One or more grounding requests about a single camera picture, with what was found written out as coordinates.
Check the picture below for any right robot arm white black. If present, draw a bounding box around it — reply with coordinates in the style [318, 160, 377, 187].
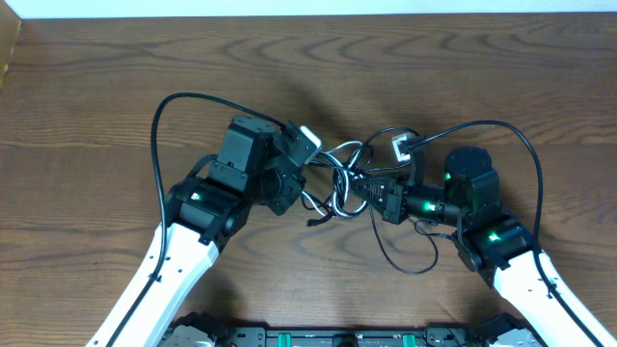
[352, 147, 616, 346]

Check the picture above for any right camera black cable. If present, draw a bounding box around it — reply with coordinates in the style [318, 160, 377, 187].
[409, 120, 604, 347]

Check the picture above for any thin black cable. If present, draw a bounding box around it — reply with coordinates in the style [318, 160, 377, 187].
[301, 125, 441, 276]

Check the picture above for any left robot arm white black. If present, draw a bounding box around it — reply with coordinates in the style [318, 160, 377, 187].
[89, 117, 322, 346]

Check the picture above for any left camera black cable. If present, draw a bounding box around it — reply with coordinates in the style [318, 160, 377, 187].
[103, 92, 290, 347]

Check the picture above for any camera black cable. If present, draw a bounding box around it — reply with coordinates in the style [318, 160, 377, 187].
[409, 120, 604, 347]
[103, 92, 290, 347]

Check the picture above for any black and white cable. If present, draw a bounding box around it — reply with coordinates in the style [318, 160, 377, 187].
[301, 139, 375, 222]

